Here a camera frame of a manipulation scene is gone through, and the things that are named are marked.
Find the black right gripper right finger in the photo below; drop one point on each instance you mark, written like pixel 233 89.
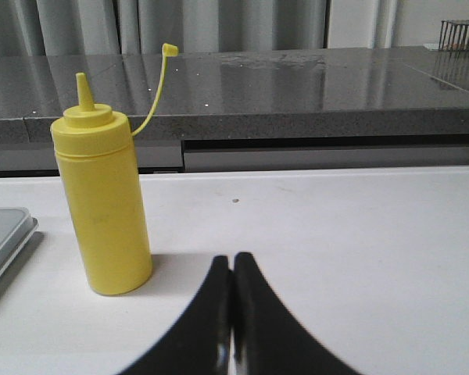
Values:
pixel 268 339

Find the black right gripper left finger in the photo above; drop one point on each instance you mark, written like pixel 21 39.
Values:
pixel 199 341

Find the yellow squeeze bottle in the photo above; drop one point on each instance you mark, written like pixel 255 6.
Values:
pixel 96 157

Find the silver digital kitchen scale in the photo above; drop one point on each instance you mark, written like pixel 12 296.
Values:
pixel 17 226

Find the grey stone counter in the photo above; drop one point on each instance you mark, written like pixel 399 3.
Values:
pixel 234 111

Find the grey curtain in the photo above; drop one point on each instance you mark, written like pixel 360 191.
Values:
pixel 141 27

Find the wire rack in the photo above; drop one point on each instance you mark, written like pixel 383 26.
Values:
pixel 454 36

